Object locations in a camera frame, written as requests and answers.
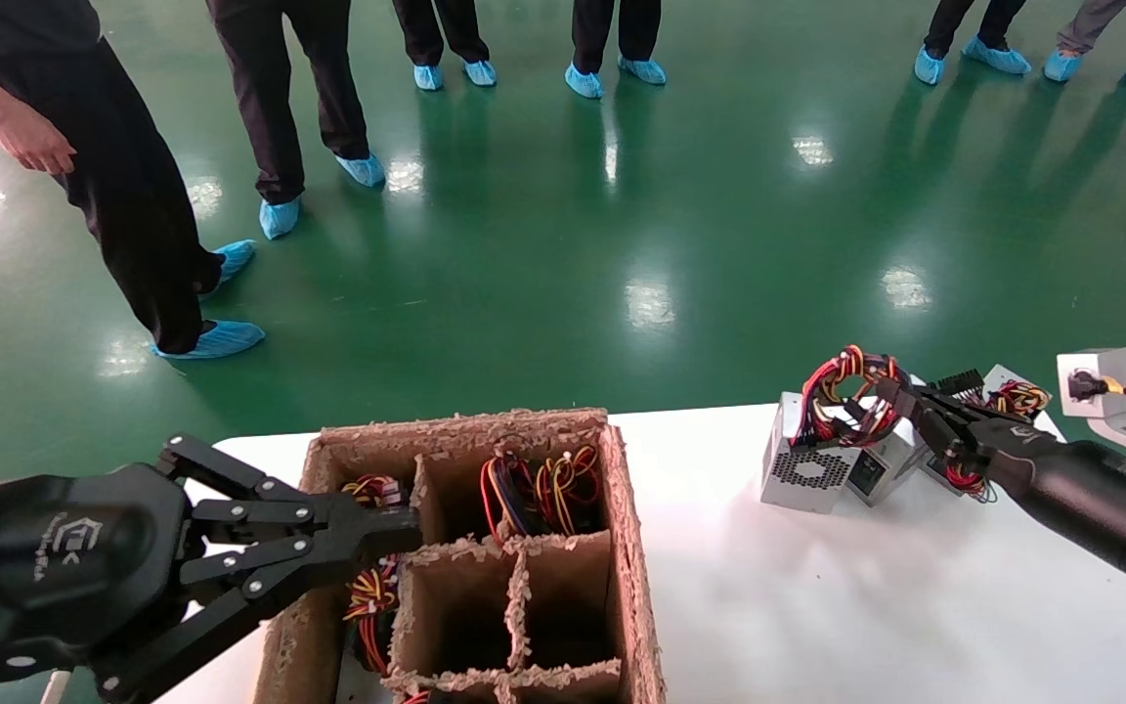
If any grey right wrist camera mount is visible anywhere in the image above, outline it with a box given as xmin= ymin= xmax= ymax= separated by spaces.
xmin=1057 ymin=349 xmax=1126 ymax=475

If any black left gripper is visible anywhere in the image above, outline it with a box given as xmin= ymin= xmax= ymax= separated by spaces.
xmin=0 ymin=464 xmax=422 ymax=703

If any person in black trousers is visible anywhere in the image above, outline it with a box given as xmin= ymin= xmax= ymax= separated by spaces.
xmin=925 ymin=0 xmax=1025 ymax=55
xmin=0 ymin=0 xmax=224 ymax=355
xmin=571 ymin=0 xmax=663 ymax=66
xmin=392 ymin=0 xmax=486 ymax=67
xmin=206 ymin=0 xmax=370 ymax=203

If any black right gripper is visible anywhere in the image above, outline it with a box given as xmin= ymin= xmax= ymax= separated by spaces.
xmin=881 ymin=381 xmax=1126 ymax=588

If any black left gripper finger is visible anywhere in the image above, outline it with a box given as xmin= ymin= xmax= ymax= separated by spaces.
xmin=160 ymin=435 xmax=422 ymax=539

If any brown cardboard divider box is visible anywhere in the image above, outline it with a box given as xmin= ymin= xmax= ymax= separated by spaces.
xmin=250 ymin=408 xmax=667 ymax=704

